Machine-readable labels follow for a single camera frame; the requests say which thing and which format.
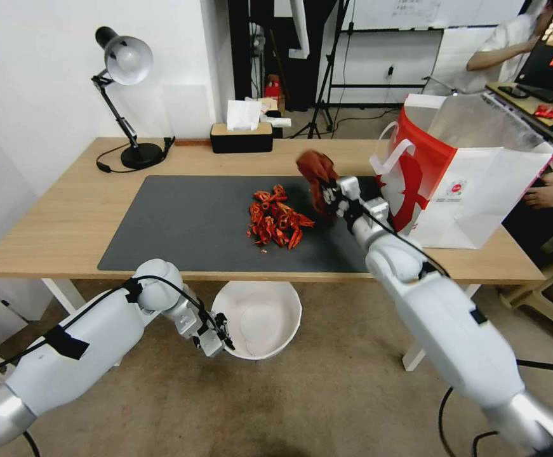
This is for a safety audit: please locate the white round container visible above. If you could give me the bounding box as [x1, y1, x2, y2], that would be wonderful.
[211, 281, 303, 361]

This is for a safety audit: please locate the red shrimp pile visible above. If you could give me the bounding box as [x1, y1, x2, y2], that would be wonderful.
[245, 199, 301, 248]

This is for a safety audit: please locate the red and white takeout bag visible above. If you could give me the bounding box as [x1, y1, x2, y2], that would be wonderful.
[369, 93, 553, 251]

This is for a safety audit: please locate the black desk mat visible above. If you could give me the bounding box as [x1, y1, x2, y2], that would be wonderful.
[97, 175, 401, 275]

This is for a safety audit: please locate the black tissue box wooden lid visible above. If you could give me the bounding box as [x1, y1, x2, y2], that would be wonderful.
[210, 121, 275, 155]

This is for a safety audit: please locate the black tripod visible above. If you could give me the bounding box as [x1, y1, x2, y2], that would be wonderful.
[287, 0, 354, 140]

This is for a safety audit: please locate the white tissue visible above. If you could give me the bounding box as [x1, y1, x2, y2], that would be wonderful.
[226, 99, 263, 132]

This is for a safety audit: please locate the white hanging robot part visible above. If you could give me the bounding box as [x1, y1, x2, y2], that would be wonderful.
[289, 0, 311, 60]

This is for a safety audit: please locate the wooden table with white legs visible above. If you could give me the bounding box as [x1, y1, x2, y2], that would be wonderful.
[0, 137, 547, 372]

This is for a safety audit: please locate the seated person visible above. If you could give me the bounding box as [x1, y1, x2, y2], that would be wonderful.
[501, 164, 553, 273]

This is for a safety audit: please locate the wooden desk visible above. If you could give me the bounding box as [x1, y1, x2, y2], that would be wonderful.
[484, 81, 553, 143]

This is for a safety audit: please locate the beige plastic stool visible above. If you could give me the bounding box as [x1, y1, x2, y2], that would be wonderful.
[497, 256, 553, 361]

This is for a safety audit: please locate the black and silver desk lamp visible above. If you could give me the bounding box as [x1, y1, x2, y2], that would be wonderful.
[90, 26, 165, 170]

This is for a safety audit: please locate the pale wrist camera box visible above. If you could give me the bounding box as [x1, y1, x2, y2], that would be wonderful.
[194, 333, 225, 359]
[336, 176, 361, 199]

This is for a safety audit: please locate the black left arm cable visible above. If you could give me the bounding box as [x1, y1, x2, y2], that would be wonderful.
[0, 277, 211, 381]

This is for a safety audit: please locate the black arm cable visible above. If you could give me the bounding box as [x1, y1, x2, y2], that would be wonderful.
[359, 201, 451, 280]
[0, 277, 211, 381]

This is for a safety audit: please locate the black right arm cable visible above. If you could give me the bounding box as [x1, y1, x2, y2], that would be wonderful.
[359, 201, 451, 280]

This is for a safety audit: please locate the whiteboard with black frame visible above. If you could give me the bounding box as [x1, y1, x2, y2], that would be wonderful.
[327, 0, 530, 108]

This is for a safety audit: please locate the black lamp cable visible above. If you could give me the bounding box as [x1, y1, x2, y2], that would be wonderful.
[97, 136, 177, 174]

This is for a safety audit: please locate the black floor cable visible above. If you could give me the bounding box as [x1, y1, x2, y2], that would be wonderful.
[437, 359, 553, 457]

